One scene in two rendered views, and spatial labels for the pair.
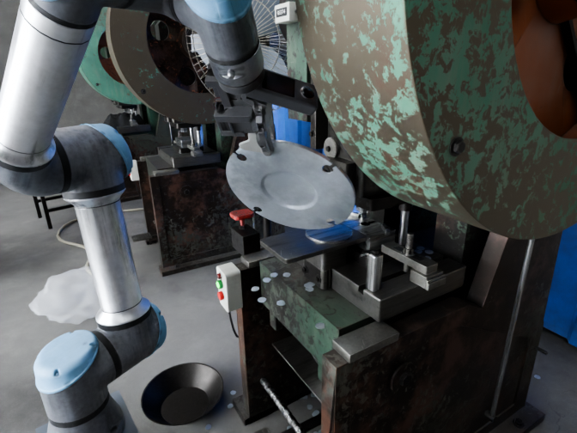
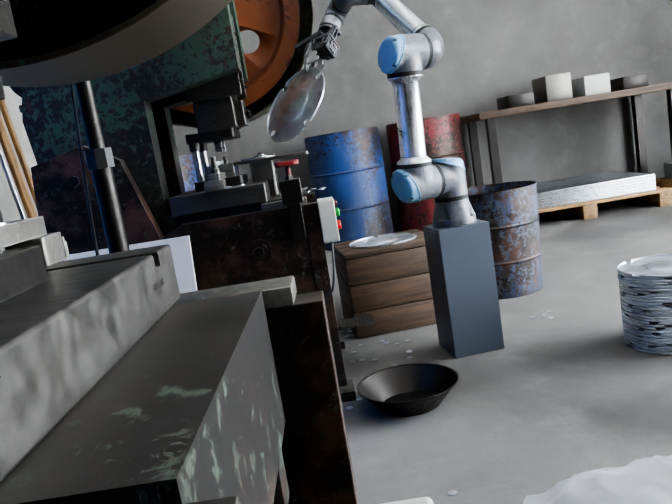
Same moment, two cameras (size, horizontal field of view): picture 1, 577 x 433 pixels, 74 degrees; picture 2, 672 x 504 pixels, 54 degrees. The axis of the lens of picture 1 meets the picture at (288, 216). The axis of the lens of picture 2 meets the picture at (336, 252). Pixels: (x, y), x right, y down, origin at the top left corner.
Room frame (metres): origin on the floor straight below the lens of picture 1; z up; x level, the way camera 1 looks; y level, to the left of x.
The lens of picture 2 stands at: (2.81, 1.17, 0.78)
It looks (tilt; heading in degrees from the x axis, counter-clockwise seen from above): 9 degrees down; 209
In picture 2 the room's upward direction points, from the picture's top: 9 degrees counter-clockwise
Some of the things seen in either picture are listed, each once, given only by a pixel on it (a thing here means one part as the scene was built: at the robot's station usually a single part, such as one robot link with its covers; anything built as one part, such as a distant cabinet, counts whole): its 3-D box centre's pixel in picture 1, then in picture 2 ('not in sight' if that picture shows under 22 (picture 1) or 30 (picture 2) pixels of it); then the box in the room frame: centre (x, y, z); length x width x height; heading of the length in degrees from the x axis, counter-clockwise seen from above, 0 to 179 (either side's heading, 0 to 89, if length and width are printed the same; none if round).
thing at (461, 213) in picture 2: (82, 417); (452, 209); (0.62, 0.45, 0.50); 0.15 x 0.15 x 0.10
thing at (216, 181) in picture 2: not in sight; (215, 173); (1.15, -0.13, 0.76); 0.17 x 0.06 x 0.10; 30
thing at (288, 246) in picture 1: (313, 259); (274, 174); (0.91, -0.06, 0.72); 0.25 x 0.14 x 0.14; 120
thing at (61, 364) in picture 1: (74, 371); (446, 176); (0.63, 0.44, 0.62); 0.13 x 0.12 x 0.14; 146
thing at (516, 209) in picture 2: not in sight; (495, 239); (-0.18, 0.37, 0.24); 0.42 x 0.42 x 0.48
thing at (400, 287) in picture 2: not in sight; (388, 280); (0.28, 0.01, 0.18); 0.40 x 0.38 x 0.35; 126
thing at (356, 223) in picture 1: (363, 231); (223, 170); (1.00, -0.21, 0.76); 0.15 x 0.09 x 0.05; 30
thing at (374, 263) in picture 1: (373, 270); not in sight; (0.79, -0.19, 0.75); 0.03 x 0.03 x 0.10; 30
